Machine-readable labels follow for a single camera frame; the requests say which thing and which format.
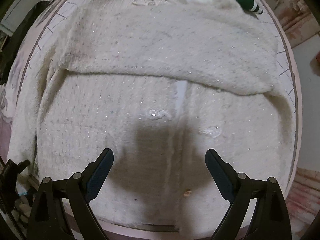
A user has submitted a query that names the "white fuzzy cardigan jacket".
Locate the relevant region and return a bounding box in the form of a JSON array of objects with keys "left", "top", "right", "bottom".
[{"left": 6, "top": 0, "right": 296, "bottom": 233}]

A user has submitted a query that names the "white diamond pattern mat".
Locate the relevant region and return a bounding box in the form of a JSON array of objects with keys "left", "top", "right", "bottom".
[{"left": 15, "top": 0, "right": 303, "bottom": 240}]

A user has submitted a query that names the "black jacket on bed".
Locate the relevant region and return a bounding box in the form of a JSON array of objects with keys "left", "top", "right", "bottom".
[{"left": 1, "top": 1, "right": 50, "bottom": 85}]

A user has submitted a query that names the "pink floral curtain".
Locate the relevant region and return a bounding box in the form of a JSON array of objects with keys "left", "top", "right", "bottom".
[{"left": 274, "top": 0, "right": 319, "bottom": 48}]

